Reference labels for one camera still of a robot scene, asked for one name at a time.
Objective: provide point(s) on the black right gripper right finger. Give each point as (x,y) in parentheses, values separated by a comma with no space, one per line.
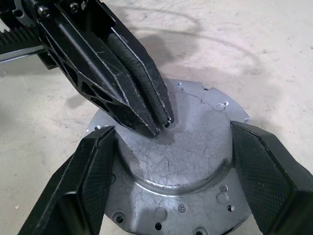
(274,186)

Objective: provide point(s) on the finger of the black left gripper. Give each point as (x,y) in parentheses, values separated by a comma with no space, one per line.
(137,61)
(97,80)

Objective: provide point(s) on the grey metal motor lid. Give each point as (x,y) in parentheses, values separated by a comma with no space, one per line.
(176,156)

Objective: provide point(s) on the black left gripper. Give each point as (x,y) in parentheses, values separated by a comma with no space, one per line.
(14,39)

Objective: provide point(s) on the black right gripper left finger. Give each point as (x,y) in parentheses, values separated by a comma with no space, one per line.
(73,191)

